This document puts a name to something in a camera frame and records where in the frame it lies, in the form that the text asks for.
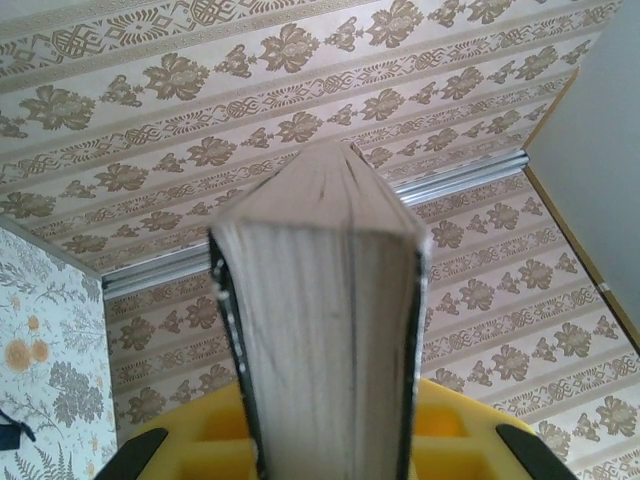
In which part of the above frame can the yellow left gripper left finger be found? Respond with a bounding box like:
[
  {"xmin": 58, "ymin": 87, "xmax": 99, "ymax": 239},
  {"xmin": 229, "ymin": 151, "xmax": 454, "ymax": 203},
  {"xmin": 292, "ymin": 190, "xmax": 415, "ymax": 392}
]
[{"xmin": 99, "ymin": 383, "xmax": 264, "ymax": 480}]

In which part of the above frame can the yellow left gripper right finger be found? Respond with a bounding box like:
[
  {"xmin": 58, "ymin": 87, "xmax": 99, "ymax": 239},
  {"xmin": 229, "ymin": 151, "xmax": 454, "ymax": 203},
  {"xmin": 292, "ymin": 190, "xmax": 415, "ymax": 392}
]
[{"xmin": 407, "ymin": 377, "xmax": 541, "ymax": 480}]

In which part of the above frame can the thick dark blue book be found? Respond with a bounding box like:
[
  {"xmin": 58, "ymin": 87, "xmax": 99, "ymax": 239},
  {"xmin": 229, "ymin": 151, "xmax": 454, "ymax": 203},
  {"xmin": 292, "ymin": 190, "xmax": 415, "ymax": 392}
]
[{"xmin": 207, "ymin": 141, "xmax": 434, "ymax": 480}]

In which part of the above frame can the navy blue backpack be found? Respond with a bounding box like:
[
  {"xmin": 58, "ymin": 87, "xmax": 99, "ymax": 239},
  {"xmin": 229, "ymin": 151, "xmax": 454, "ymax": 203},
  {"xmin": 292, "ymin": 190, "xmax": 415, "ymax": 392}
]
[{"xmin": 0, "ymin": 409, "xmax": 39, "ymax": 446}]

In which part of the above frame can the aluminium frame post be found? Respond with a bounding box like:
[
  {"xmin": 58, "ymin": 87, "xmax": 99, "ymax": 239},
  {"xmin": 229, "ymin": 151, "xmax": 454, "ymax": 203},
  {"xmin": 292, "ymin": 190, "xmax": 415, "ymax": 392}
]
[{"xmin": 102, "ymin": 149, "xmax": 531, "ymax": 296}]

